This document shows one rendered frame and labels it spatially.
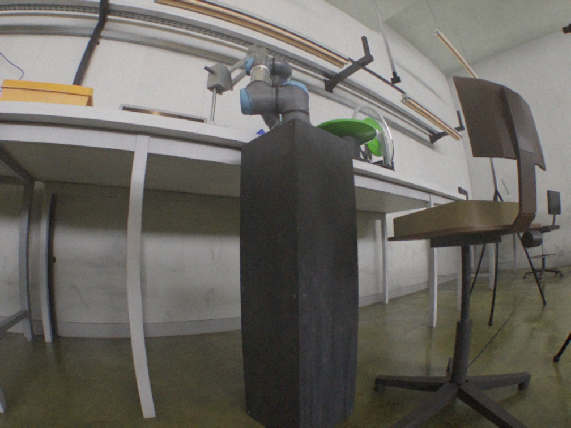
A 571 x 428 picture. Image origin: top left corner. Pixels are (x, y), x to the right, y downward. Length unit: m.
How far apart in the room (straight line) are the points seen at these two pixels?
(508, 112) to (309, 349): 0.73
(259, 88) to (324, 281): 0.60
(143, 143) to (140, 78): 1.25
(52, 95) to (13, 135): 0.18
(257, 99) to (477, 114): 0.61
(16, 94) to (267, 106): 0.84
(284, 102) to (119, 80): 1.42
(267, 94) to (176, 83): 1.29
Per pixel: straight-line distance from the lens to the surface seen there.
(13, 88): 1.06
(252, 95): 0.87
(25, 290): 1.70
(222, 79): 1.02
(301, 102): 0.86
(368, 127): 1.22
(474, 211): 0.65
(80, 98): 0.98
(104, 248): 1.72
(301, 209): 0.62
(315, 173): 0.68
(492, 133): 0.66
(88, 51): 2.18
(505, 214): 0.74
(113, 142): 0.87
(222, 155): 0.91
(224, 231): 1.83
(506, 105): 0.74
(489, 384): 1.01
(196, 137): 0.88
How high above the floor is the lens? 0.52
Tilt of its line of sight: 8 degrees up
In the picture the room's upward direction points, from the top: 1 degrees counter-clockwise
